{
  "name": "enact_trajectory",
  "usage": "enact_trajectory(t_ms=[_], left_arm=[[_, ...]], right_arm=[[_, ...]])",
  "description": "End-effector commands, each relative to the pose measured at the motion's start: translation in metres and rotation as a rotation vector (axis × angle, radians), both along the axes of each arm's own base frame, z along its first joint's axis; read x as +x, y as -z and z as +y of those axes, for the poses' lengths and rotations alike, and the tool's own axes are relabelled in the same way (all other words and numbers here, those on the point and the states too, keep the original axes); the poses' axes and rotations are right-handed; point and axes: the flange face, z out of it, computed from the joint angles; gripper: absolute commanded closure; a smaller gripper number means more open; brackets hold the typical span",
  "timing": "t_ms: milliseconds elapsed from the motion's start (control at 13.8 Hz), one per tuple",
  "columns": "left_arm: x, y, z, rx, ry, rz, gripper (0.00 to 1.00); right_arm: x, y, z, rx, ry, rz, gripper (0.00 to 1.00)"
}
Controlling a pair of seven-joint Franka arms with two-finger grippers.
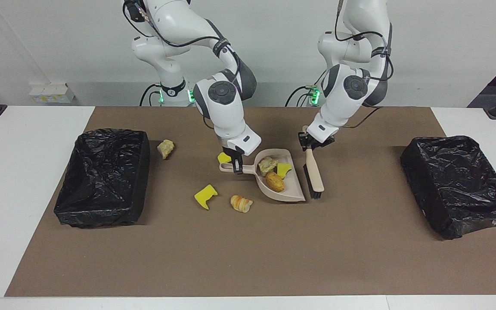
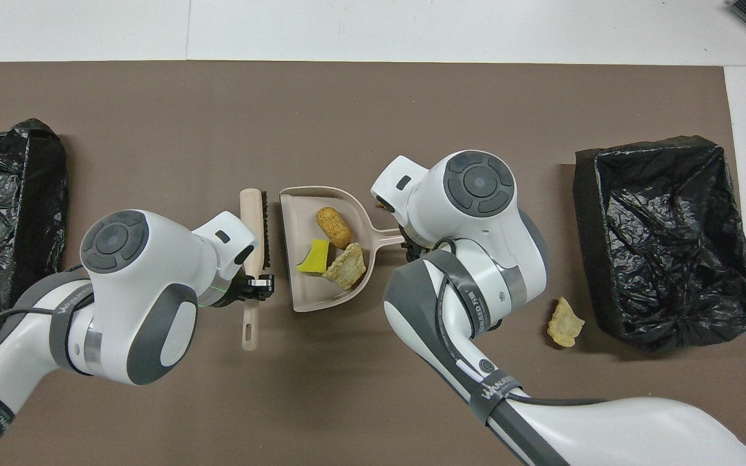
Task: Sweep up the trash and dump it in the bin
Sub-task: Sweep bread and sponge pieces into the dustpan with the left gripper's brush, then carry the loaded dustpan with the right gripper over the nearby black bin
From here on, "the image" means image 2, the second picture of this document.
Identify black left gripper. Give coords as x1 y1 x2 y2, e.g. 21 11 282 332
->
214 275 275 308

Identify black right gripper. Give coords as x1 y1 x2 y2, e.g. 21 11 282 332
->
401 227 442 263

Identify yellow sponge piece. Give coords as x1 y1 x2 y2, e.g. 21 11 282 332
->
297 239 332 274

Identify beige hand brush black bristles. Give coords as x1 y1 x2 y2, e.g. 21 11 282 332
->
239 188 275 352

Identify pale torn bread piece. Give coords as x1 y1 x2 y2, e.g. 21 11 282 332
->
322 242 368 291

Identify brown oval bread roll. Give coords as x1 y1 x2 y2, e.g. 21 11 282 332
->
315 206 354 250

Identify beige plastic dustpan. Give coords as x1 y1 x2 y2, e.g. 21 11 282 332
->
279 186 406 313

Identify pale cracker piece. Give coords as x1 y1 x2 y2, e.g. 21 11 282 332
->
547 296 586 348

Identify bin lined with black bag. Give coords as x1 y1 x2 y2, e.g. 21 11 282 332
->
572 135 746 353
0 118 70 326

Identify large brown table mat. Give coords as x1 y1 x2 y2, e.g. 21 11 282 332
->
0 61 746 466

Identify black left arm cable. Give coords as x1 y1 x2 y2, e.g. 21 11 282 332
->
0 304 63 384

